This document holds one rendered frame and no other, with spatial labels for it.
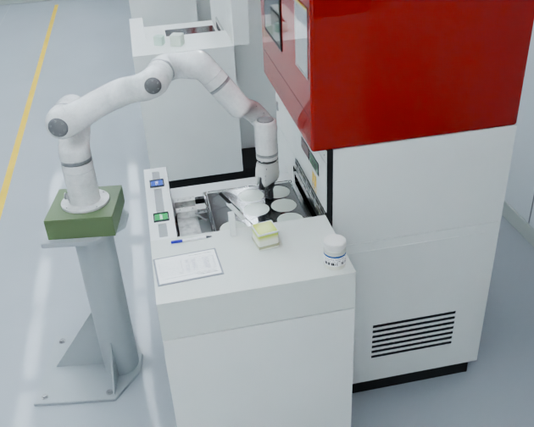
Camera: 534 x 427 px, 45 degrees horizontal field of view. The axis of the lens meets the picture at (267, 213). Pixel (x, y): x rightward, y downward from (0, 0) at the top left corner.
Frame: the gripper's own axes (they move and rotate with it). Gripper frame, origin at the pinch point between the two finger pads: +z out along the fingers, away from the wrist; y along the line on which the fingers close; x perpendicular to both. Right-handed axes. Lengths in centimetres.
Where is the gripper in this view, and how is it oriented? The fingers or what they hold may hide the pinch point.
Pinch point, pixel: (269, 193)
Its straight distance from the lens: 256.6
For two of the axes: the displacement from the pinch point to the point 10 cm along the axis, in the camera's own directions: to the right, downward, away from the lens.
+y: -6.1, 4.4, -6.6
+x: 7.9, 2.9, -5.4
